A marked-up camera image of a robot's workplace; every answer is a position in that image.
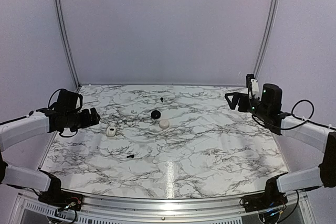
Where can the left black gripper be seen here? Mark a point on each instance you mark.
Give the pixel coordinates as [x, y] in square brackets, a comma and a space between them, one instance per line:
[87, 120]

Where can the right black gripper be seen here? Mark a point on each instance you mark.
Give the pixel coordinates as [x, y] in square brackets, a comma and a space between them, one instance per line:
[237, 96]

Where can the cream oval earbud case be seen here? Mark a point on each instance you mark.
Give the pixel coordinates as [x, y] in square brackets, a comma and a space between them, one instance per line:
[111, 131]

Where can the black round earbud case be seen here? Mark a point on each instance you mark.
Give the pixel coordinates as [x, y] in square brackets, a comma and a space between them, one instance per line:
[155, 114]

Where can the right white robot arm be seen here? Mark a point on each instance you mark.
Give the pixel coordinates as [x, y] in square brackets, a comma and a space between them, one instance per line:
[265, 108]

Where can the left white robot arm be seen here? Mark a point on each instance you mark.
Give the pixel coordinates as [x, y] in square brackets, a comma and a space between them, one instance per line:
[65, 113]

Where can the pink round earbud case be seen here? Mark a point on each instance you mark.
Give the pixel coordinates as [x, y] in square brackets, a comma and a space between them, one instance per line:
[164, 124]

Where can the left corner frame post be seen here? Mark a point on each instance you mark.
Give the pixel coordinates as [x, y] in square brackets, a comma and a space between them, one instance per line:
[66, 44]

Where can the corner frame post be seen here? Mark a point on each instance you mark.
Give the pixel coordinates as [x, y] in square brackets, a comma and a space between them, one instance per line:
[66, 44]
[271, 17]

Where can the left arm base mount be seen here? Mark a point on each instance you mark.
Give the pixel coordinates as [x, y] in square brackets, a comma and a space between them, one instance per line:
[63, 200]

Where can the aluminium front rail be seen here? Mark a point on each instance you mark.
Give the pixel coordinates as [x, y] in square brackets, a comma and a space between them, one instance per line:
[108, 209]

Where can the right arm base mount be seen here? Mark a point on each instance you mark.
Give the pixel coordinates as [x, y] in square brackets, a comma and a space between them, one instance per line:
[269, 198]

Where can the right corner frame post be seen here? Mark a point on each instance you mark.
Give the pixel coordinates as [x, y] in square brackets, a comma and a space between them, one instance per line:
[271, 17]

